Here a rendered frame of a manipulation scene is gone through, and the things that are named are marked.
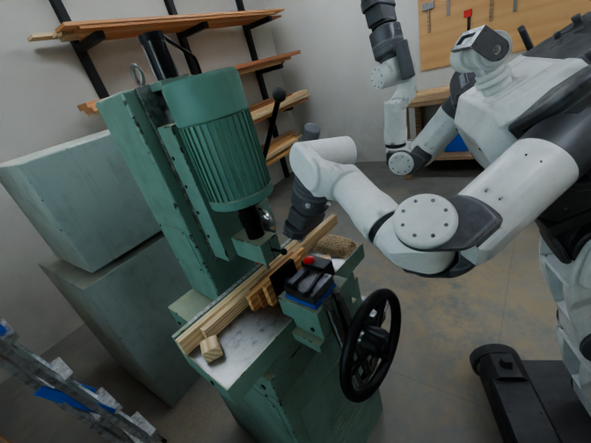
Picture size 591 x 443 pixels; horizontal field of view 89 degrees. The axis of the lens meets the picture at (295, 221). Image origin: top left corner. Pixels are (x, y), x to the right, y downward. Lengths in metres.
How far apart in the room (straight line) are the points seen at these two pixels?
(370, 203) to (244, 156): 0.36
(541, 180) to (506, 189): 0.04
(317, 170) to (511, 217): 0.28
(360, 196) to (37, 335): 2.93
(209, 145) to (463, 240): 0.54
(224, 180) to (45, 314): 2.56
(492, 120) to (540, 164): 0.20
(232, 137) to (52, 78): 2.47
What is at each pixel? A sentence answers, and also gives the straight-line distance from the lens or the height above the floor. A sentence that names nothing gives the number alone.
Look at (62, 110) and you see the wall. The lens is 3.06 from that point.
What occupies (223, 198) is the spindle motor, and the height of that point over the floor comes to 1.24.
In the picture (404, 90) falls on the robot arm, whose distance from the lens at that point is 1.05.
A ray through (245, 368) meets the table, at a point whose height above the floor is 0.90.
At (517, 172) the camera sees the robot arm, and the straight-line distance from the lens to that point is 0.48.
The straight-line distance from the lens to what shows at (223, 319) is 0.88.
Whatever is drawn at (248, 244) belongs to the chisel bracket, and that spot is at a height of 1.06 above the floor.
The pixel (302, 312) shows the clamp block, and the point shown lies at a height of 0.94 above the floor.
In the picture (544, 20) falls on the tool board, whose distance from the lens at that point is 3.84.
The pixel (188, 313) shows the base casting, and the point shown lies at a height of 0.80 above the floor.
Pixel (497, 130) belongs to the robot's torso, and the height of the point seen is 1.29.
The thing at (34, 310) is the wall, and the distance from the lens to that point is 3.11.
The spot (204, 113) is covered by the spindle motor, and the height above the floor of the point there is 1.43.
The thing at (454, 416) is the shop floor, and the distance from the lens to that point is 1.69.
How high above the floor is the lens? 1.48
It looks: 27 degrees down
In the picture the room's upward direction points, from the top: 16 degrees counter-clockwise
